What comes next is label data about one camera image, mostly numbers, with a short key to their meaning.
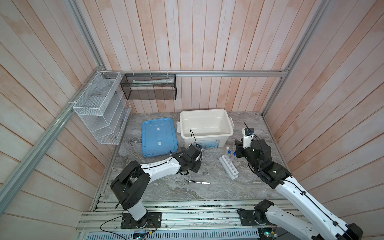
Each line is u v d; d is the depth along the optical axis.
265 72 0.98
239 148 0.65
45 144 0.54
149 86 1.04
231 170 0.86
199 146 0.80
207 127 1.08
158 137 1.07
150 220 0.73
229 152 0.81
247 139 0.63
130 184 0.45
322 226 0.40
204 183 0.86
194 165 0.76
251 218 0.73
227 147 0.83
